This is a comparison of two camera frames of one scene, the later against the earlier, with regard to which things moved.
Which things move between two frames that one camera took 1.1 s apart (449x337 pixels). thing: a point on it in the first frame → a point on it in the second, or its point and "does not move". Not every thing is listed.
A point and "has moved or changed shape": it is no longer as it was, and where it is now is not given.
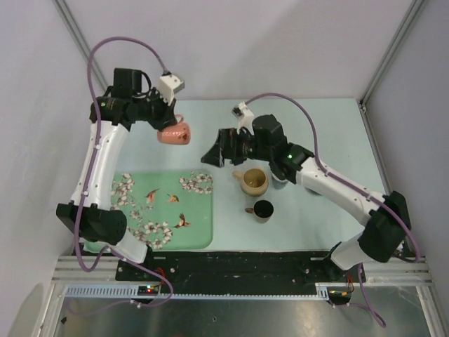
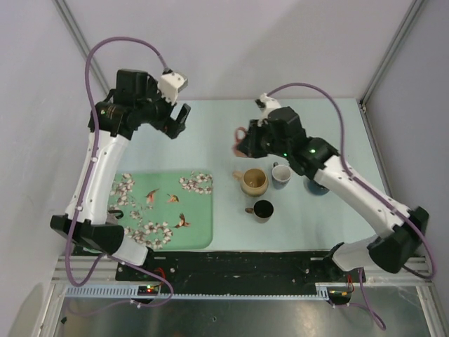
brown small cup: [263, 210] does not move
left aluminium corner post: [81, 42] does not move
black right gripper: [226, 147] → [250, 146]
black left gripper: [167, 117] does not move
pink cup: [179, 133] has moved or changed shape
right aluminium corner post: [362, 100] does not move
